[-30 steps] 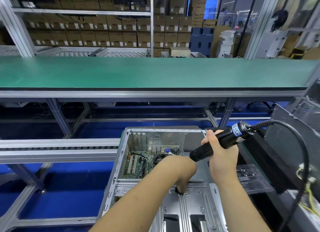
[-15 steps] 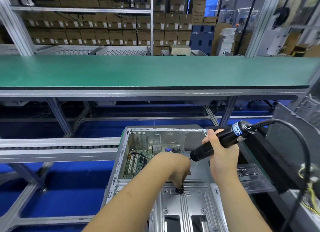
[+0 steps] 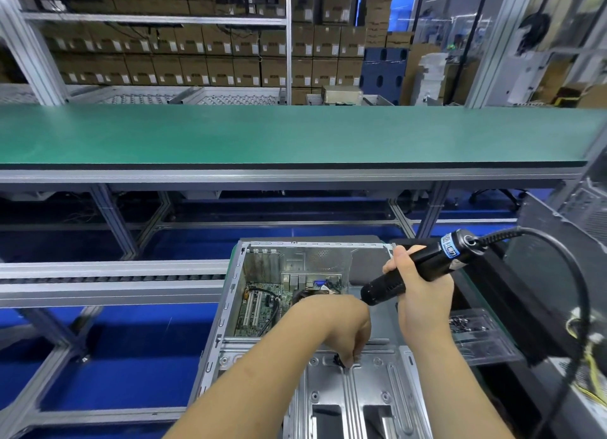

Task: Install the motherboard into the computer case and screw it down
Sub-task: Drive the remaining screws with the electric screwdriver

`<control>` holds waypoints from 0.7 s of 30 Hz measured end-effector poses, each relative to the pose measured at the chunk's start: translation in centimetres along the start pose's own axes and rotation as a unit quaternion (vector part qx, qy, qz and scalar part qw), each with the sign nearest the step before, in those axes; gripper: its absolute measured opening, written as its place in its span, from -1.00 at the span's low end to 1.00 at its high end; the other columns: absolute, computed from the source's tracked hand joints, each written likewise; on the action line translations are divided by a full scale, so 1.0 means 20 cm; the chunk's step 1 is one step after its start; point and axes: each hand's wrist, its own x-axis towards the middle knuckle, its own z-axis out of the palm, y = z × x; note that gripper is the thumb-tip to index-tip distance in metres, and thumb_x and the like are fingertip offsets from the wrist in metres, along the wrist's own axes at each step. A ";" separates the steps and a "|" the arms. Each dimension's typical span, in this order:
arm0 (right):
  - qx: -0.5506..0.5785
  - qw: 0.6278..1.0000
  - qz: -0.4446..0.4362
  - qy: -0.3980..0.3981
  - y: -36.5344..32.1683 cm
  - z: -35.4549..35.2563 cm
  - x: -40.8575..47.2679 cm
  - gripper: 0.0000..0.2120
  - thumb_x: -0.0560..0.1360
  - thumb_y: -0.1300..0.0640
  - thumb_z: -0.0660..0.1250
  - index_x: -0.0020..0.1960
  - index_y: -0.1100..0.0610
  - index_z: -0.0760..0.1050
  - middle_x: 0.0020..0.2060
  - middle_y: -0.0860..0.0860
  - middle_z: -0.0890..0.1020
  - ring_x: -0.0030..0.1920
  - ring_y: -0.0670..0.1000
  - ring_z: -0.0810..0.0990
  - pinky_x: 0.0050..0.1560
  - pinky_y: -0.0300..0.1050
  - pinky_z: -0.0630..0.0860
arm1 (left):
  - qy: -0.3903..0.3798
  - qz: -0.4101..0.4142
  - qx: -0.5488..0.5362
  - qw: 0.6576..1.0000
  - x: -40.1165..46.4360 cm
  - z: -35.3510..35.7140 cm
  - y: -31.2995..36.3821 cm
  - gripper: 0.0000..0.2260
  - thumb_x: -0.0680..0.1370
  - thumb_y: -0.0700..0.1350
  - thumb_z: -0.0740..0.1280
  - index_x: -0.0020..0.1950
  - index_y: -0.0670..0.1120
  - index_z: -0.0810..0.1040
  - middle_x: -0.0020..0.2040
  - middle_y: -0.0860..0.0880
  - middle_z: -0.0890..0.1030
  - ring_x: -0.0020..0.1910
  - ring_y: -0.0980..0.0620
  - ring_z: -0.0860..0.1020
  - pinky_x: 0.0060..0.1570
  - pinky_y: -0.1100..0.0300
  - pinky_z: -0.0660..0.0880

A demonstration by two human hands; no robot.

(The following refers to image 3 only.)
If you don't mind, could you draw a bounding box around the person's left hand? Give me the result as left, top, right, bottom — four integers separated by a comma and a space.
296, 294, 373, 367

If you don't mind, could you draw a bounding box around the person's right hand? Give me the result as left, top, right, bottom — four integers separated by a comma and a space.
382, 244, 457, 348

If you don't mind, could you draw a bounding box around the grey metal computer case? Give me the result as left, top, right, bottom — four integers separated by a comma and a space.
188, 237, 436, 439

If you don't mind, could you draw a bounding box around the green motherboard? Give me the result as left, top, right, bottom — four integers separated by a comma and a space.
232, 273, 347, 338

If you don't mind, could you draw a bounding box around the person's right forearm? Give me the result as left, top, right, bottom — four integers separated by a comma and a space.
408, 332, 515, 439

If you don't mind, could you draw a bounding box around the person's left forearm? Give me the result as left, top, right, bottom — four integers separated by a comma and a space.
163, 311, 338, 439

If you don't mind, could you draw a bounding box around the clear plastic screw tray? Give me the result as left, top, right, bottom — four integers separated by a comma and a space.
448, 308, 523, 367

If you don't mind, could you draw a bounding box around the green conveyor belt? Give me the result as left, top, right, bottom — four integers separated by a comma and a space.
0, 105, 607, 170

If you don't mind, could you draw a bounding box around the stack of cardboard boxes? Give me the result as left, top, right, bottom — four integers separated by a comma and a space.
42, 0, 419, 103

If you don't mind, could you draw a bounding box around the yellow black cable bundle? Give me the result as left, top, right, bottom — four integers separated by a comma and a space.
567, 306, 607, 407

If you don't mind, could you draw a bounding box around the grey flat metal rail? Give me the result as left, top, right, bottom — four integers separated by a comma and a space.
0, 259, 231, 310

